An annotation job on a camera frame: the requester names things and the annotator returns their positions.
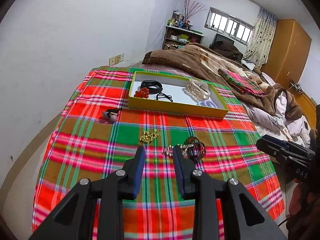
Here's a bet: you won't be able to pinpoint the wall outlet plate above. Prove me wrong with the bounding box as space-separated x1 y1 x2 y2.
109 54 125 66

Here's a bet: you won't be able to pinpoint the wooden bedside cabinet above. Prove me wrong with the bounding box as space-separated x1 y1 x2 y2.
289 86 316 128

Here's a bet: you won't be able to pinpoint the yellow-green jewelry tray box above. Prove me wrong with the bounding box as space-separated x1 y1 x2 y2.
128 71 229 119

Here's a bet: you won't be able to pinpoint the wooden wardrobe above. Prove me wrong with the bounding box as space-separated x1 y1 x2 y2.
261 20 311 89

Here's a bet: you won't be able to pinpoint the black smart band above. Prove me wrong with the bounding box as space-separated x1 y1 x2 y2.
140 80 163 94

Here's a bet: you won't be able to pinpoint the barred window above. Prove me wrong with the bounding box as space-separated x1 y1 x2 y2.
204 7 254 45

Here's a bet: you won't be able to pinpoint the lilac spiral hair tie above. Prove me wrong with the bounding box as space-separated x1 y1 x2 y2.
196 99 218 109

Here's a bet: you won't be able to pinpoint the patterned curtain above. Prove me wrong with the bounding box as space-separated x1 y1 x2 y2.
244 7 278 68

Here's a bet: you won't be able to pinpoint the dark bead bracelet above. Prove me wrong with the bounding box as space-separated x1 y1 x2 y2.
184 136 207 162

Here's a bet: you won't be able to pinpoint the wooden shelf unit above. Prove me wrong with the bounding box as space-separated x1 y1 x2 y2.
162 25 204 50

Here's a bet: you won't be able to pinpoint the red bead bracelet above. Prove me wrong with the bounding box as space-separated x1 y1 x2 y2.
133 87 150 99

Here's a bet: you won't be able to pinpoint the brown fleece blanket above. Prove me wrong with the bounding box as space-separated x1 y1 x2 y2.
142 43 303 120

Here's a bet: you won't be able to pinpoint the black pompom hair tie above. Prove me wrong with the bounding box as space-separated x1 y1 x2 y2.
101 107 123 123

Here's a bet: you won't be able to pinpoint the gold chain bracelet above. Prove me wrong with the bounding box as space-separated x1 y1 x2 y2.
139 129 162 144

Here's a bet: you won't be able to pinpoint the cream pearl hair claw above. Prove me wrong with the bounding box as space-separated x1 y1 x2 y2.
187 78 211 100

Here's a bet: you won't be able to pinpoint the silver rhinestone hair clip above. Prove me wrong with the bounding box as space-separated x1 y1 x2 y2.
163 144 194 157

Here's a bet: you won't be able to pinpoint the white duvet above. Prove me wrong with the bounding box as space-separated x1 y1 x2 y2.
241 72 312 148

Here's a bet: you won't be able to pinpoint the folded plaid cloth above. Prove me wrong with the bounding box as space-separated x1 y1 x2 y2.
218 69 264 97

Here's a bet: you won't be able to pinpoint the pink blossom branches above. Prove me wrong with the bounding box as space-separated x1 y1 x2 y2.
184 0 206 24

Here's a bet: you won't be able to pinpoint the black television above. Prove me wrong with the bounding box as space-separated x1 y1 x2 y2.
210 33 234 48

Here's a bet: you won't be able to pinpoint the red green plaid blanket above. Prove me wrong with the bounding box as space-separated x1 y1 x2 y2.
31 66 285 239

